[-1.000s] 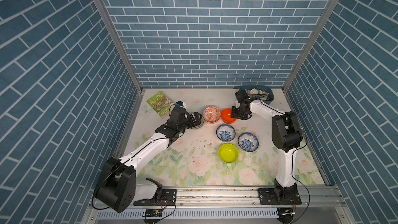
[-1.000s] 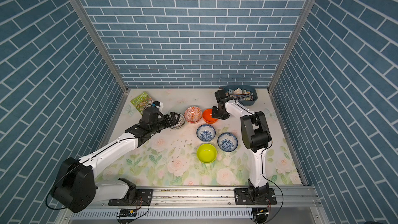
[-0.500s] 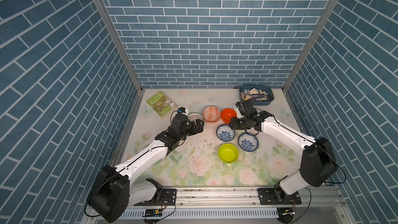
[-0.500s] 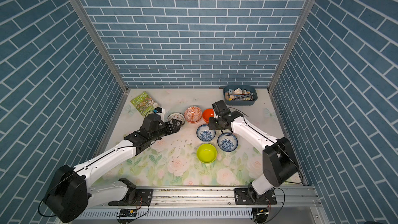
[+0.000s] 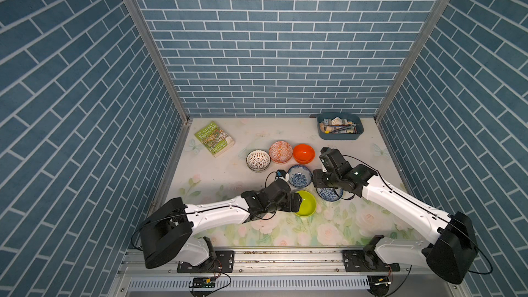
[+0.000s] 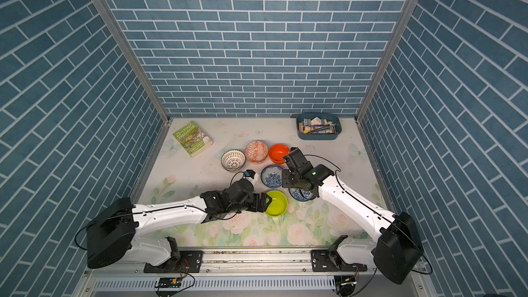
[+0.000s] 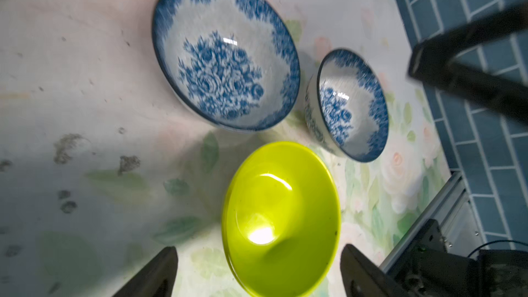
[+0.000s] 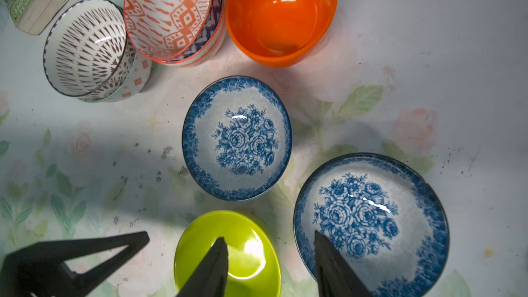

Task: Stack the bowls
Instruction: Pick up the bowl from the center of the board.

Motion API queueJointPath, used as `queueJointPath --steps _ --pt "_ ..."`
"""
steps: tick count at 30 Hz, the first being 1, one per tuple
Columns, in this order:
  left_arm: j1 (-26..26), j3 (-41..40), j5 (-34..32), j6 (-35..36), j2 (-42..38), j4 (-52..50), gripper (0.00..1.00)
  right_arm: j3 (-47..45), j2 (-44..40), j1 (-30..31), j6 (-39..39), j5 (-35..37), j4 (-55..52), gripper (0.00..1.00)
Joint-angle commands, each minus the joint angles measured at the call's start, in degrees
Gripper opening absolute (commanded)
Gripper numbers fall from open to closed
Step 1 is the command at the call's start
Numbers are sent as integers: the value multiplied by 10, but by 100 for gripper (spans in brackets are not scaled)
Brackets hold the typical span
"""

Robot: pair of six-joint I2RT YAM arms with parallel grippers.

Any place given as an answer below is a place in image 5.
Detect lime green bowl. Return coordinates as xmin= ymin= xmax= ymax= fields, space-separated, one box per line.
xmin=296 ymin=191 xmax=317 ymax=217

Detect plain orange bowl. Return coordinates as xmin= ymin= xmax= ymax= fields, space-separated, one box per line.
xmin=293 ymin=144 xmax=316 ymax=165

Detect dark red lattice bowl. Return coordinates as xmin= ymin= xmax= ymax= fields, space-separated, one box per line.
xmin=246 ymin=149 xmax=271 ymax=172

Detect red geometric pattern bowl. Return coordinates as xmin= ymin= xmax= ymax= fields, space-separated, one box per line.
xmin=268 ymin=140 xmax=293 ymax=164

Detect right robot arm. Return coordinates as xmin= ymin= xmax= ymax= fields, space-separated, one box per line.
xmin=313 ymin=147 xmax=479 ymax=284

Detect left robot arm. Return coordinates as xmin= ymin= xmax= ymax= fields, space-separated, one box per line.
xmin=137 ymin=179 xmax=303 ymax=269

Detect blue floral bowl left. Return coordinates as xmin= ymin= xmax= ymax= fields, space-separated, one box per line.
xmin=287 ymin=164 xmax=313 ymax=188

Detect blue floral bowl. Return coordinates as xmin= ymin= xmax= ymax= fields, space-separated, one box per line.
xmin=287 ymin=164 xmax=313 ymax=188
xmin=316 ymin=188 xmax=344 ymax=202

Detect blue floral bowl right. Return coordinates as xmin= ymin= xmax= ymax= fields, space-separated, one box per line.
xmin=316 ymin=188 xmax=344 ymax=202

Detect art supplies in bin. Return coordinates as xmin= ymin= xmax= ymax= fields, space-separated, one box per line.
xmin=319 ymin=117 xmax=359 ymax=134

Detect teal plastic bin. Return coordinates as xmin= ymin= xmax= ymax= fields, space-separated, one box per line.
xmin=316 ymin=113 xmax=364 ymax=140

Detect left circuit board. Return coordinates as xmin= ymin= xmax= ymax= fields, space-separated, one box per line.
xmin=190 ymin=277 xmax=217 ymax=290

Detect circuit board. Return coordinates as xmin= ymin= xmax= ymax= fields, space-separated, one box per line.
xmin=367 ymin=276 xmax=392 ymax=297
xmin=190 ymin=277 xmax=217 ymax=290

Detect right circuit board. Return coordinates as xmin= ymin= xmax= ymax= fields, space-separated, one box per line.
xmin=367 ymin=276 xmax=392 ymax=297

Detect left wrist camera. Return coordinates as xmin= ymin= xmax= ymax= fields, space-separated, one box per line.
xmin=275 ymin=170 xmax=288 ymax=181

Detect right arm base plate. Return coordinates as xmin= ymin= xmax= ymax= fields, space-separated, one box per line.
xmin=342 ymin=249 xmax=401 ymax=274

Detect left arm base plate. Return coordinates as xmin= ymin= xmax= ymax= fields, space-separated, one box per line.
xmin=177 ymin=250 xmax=235 ymax=274

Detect aluminium rail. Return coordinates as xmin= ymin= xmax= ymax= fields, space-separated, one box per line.
xmin=117 ymin=246 xmax=459 ymax=278

